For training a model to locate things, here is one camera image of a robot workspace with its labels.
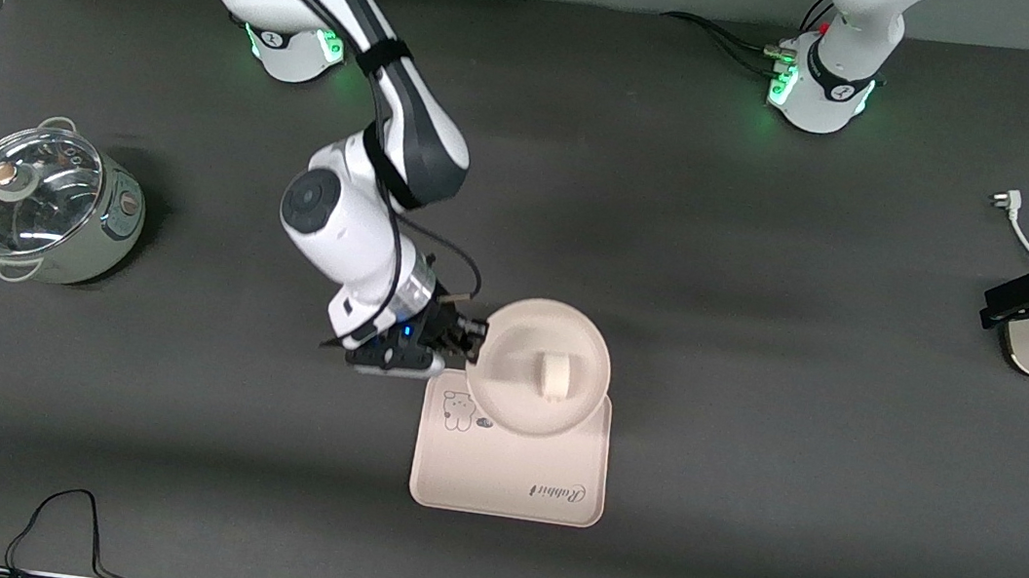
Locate beige round plate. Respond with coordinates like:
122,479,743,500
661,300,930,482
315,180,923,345
462,289,621,447

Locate small white steamed bun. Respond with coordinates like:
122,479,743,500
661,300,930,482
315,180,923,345
529,350,575,404

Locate beige rectangular printed tray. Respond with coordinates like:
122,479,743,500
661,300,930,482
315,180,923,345
405,366,620,531

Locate pale green electric cooking pot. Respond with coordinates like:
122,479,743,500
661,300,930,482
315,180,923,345
0,108,158,298

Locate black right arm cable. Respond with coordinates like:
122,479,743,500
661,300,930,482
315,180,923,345
0,0,518,356

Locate black left base cables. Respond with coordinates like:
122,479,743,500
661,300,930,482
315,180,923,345
653,0,841,85

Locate thin black looped cable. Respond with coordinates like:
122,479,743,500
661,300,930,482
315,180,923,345
1,480,161,578

